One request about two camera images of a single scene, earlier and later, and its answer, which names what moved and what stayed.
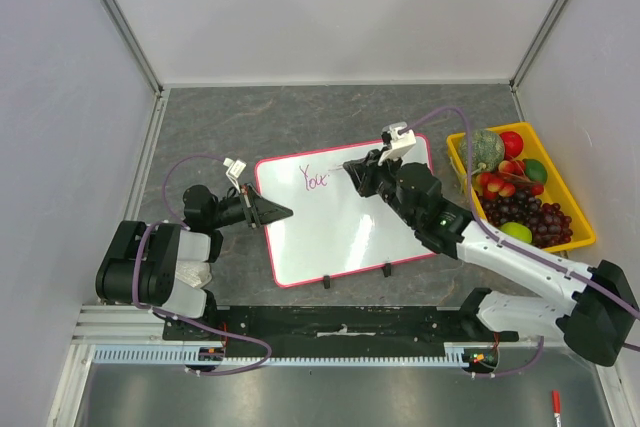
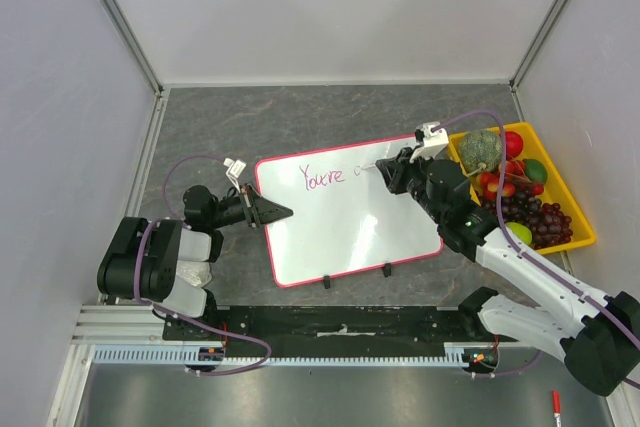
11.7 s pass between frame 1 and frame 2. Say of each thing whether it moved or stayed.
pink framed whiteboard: stayed
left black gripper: stayed
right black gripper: moved
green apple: stayed
